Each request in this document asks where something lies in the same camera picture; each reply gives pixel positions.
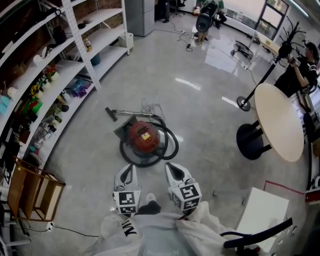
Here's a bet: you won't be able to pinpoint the sunflowers in pot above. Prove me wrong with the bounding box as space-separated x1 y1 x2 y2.
29 84 44 99

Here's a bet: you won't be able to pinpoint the black armchair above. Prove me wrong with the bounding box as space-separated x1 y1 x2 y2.
219 216 294 256

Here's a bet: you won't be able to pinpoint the green toy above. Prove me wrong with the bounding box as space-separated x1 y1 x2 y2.
23 98 44 116

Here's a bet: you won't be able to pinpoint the black bag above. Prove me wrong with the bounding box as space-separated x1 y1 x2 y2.
53 24 68 46

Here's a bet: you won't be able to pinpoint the round beige table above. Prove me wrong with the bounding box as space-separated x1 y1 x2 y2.
235 82 306 163

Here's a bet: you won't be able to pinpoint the blue purple plastic bag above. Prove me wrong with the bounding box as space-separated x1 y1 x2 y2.
70 78 92 99

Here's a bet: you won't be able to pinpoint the teal soft object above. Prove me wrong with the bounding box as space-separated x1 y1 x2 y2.
0 95 11 116

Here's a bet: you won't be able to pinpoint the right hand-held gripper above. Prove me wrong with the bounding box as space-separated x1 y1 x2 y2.
164 161 203 216

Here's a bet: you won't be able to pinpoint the small wooden shelf unit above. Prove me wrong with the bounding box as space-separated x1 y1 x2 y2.
6 156 66 222

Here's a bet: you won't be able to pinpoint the beige desk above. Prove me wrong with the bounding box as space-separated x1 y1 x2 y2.
254 31 285 56

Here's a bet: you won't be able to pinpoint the white flowers in pot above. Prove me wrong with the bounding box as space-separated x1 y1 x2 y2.
37 74 52 91

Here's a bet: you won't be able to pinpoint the grey metal cabinet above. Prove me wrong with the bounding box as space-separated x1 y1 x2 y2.
124 0 156 38

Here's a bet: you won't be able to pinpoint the black office chair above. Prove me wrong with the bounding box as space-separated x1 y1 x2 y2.
171 0 188 17

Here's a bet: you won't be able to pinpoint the black coat rack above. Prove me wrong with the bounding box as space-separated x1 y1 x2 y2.
236 15 308 112

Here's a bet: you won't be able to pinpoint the white air purifier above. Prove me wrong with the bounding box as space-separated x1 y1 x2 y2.
118 32 135 56

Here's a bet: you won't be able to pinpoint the person's right forearm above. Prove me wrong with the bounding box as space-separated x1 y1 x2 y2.
175 200 227 237

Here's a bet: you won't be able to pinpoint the white figurine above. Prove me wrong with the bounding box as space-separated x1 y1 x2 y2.
32 53 45 67

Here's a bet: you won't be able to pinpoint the white mug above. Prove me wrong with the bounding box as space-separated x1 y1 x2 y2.
6 86 19 99

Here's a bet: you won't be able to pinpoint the white metal shelving unit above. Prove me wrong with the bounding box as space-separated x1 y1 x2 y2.
0 0 131 177

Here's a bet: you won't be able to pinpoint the white cabinet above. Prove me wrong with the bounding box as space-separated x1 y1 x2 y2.
235 186 290 254

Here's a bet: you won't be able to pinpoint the red flowers in pot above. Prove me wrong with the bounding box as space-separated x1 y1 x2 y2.
44 64 60 82

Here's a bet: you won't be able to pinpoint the person's black trouser leg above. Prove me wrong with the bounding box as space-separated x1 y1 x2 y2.
137 199 162 215

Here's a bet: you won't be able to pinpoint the black floor cable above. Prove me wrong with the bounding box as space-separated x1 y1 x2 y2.
50 222 100 238

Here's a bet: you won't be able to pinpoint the red vacuum cleaner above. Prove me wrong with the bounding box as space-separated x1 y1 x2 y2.
104 106 180 168

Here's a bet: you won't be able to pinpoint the grey power cord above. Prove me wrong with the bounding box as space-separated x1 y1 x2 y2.
140 97 166 120

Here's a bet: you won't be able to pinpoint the black chair shell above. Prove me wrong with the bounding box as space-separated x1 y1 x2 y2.
195 4 218 33

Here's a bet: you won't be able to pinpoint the black umbrella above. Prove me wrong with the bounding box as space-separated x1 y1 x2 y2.
36 6 63 22

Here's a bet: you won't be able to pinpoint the person's left forearm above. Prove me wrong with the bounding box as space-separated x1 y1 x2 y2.
100 209 138 248

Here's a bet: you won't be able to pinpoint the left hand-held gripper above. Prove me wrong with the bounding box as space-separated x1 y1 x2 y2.
112 163 142 217

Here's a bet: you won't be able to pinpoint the person's white jacket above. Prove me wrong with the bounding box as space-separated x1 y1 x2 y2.
83 199 250 256

